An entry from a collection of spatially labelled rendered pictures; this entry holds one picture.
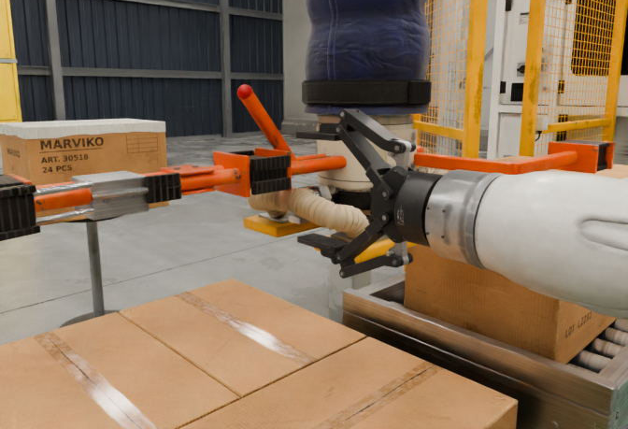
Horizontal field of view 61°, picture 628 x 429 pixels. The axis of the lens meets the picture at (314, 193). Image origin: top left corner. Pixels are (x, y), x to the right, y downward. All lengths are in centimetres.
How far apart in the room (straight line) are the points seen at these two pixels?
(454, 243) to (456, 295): 87
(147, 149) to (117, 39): 975
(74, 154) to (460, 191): 207
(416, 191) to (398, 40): 39
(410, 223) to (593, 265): 17
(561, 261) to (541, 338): 86
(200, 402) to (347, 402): 30
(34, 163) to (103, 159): 28
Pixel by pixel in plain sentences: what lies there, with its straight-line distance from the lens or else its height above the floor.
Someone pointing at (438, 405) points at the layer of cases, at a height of 54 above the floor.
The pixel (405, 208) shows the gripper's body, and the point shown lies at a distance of 53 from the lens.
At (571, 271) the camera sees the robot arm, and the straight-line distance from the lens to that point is 45.
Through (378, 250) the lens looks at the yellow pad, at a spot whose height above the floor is 93.
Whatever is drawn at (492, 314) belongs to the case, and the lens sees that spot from 133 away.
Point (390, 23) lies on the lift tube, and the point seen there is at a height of 126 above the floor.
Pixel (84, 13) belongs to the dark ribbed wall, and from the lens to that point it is 1205.
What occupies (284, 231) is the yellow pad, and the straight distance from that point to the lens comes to 91.
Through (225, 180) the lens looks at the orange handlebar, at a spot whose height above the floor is 104.
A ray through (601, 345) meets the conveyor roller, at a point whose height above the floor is 54.
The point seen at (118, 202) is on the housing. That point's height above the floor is 103.
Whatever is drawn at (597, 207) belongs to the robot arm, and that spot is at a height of 107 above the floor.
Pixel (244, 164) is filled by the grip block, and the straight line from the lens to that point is 74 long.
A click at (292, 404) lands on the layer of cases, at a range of 114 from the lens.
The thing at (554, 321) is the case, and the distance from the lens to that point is 127.
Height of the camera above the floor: 116
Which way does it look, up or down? 11 degrees down
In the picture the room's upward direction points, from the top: straight up
